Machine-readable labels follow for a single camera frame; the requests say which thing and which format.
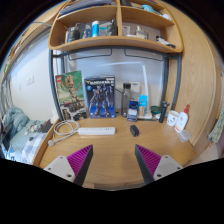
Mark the clear bottle with dark cap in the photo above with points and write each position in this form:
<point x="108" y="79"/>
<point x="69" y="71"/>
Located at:
<point x="126" y="100"/>

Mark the white power strip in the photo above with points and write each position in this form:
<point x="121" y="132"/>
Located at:
<point x="96" y="131"/>

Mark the green patterned curtain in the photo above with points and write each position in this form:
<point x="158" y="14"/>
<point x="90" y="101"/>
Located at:
<point x="218" y="126"/>

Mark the white mug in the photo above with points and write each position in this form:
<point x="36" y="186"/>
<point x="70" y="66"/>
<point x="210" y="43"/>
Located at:
<point x="172" y="118"/>

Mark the white pump bottle red top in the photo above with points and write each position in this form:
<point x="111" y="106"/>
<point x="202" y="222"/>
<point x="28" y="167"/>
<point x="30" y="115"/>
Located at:
<point x="181" y="121"/>

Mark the teal bedding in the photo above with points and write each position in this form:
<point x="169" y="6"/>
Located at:
<point x="15" y="126"/>

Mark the white desk lamp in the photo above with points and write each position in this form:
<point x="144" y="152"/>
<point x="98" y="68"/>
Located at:
<point x="145" y="83"/>

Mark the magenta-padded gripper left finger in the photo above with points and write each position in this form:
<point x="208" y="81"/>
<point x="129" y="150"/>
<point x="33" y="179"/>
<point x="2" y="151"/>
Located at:
<point x="61" y="165"/>

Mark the dark metal desk frame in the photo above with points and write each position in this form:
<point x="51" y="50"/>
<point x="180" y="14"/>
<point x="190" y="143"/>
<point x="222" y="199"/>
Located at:
<point x="178" y="76"/>

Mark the white wall socket panel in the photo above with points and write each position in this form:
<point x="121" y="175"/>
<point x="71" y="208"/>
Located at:
<point x="135" y="87"/>

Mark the blue robot model kit box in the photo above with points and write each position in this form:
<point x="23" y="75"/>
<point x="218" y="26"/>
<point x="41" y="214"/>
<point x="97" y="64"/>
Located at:
<point x="100" y="98"/>

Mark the black charger block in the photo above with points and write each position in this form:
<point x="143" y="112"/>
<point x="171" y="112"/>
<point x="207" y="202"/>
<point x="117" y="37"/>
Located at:
<point x="134" y="130"/>

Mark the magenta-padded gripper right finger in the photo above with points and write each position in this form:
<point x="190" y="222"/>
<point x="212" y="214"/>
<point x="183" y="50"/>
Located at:
<point x="165" y="165"/>

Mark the black electric shaver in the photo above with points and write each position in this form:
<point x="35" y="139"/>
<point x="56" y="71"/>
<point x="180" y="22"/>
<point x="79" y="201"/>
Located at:
<point x="163" y="111"/>

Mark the green tree figure toy box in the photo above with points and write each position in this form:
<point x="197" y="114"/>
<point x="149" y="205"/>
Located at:
<point x="70" y="95"/>

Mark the light blue card pack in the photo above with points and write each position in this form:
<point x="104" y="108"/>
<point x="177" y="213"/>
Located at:
<point x="142" y="103"/>

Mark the wooden shelf unit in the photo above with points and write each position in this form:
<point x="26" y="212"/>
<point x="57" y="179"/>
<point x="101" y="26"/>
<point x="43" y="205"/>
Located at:
<point x="116" y="41"/>

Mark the clear plastic container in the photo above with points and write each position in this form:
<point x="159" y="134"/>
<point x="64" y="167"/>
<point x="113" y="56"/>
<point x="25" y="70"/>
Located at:
<point x="184" y="136"/>

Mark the white wall switch plate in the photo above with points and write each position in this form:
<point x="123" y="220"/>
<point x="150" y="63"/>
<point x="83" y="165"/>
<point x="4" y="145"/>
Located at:
<point x="30" y="80"/>

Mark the small blue box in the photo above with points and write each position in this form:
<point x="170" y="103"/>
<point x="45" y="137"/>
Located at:
<point x="132" y="111"/>

